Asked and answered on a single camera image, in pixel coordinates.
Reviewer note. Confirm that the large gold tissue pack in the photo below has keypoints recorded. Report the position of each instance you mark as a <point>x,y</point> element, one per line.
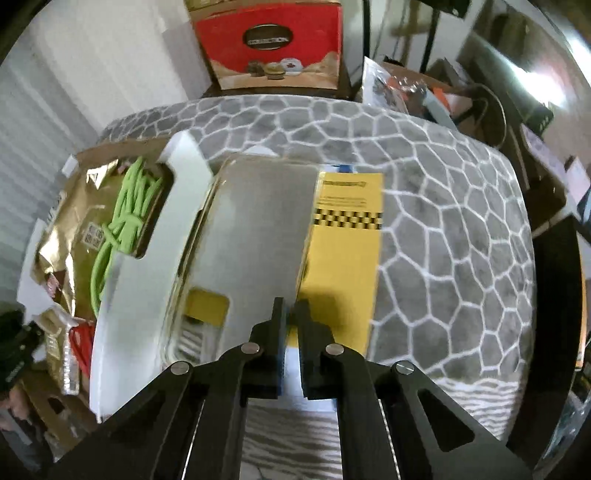
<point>69,217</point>

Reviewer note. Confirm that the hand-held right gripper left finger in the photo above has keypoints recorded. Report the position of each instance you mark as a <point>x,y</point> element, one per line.
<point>278,332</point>

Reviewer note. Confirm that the red brown gift box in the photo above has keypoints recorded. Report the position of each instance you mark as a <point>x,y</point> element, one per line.
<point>268,55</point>

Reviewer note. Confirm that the large gold packet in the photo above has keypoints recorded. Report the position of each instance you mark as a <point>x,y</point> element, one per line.
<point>55,115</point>

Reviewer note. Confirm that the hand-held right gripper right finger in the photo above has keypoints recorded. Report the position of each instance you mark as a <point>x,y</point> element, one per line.
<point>307,332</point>

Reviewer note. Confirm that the yellow card clear package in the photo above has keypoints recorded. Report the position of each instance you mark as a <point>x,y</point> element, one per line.
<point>258,230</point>

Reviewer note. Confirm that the white cardboard box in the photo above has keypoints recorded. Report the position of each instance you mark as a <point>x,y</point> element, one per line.
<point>138,300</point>

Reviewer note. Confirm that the cardboard box of tools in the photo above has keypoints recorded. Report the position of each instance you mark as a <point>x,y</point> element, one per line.
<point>406,92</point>

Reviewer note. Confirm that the black speaker stand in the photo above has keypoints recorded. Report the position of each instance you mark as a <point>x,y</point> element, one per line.
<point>364,46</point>
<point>429,32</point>

